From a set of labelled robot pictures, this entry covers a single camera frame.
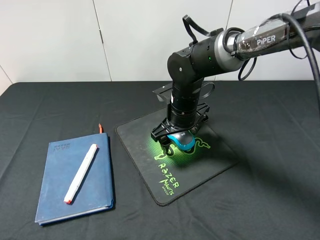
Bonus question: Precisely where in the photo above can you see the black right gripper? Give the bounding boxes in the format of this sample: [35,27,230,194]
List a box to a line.
[151,103,210,157]

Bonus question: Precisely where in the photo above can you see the blue grey computer mouse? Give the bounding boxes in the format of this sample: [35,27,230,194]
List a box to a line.
[167,130,196,151]

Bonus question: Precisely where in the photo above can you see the white marker pen orange caps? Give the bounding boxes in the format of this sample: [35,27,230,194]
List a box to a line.
[63,144,98,204]

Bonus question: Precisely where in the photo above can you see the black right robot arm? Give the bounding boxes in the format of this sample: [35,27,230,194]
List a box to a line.
[150,3,320,155]

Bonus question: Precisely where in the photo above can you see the black Razer mouse pad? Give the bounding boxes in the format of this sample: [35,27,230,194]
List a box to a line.
[115,108,239,206]

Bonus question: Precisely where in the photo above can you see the blue hardcover notebook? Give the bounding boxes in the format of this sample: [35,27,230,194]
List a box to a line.
[34,130,114,226]

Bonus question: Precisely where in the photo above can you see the black tablecloth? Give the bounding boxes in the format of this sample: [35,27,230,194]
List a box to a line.
[0,80,320,240]

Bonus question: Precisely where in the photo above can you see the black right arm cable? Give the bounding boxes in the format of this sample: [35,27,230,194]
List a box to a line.
[181,0,320,101]

